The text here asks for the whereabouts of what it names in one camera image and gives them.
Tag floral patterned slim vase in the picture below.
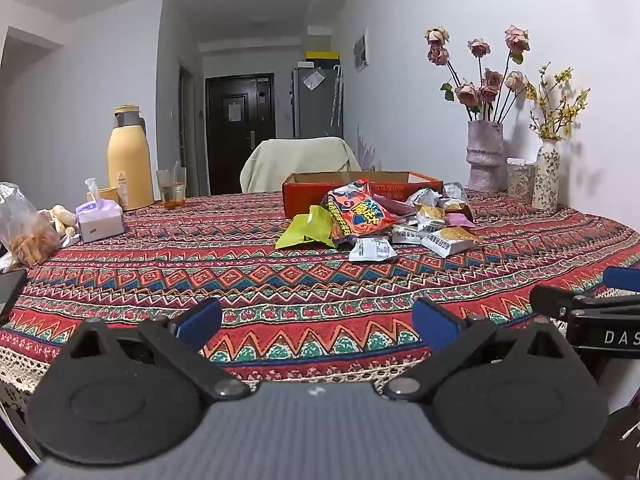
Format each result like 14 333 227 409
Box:
531 139 560 211

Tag red patterned tablecloth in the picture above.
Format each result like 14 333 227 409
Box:
0 187 640 411

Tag yellow thermos jug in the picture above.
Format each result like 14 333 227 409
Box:
107 105 155 212

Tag dried pink roses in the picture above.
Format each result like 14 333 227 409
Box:
425 25 531 123

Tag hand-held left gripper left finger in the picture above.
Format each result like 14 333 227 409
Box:
65 297 252 402

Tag clear jar of seeds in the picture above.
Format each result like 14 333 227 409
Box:
506 157 537 203

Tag plastic bag of fried snacks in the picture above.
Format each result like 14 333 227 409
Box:
0 182 61 268

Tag yellow flower branches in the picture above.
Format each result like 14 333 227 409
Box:
525 62 591 142

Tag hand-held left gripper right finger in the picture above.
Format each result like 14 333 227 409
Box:
382 297 581 402

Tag black phone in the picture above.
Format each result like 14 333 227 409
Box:
0 269 29 322

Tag green snack packet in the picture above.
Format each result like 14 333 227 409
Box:
306 205 338 248
275 212 326 251

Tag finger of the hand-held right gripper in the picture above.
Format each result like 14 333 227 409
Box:
602 266 640 294
529 284 640 320

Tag beige cloth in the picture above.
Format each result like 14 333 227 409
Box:
240 137 362 193

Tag orange cardboard box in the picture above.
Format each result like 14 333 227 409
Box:
281 170 444 220

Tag grey refrigerator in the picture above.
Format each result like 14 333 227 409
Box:
292 60 345 140

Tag clear bag of pastries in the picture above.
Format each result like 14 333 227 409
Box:
42 204 81 248

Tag clear glass cup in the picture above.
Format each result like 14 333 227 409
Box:
156 167 188 209

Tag folded white umbrella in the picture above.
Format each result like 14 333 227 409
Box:
330 65 344 127

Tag black door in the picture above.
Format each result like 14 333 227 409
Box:
205 73 277 196

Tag large red snack bag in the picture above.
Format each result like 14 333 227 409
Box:
320 180 416 241

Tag white tissue box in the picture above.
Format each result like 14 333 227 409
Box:
75 177 126 244

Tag pile of white gold packets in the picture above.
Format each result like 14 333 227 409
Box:
390 181 483 259

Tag white snack packet black text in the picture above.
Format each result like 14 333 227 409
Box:
348 236 398 262

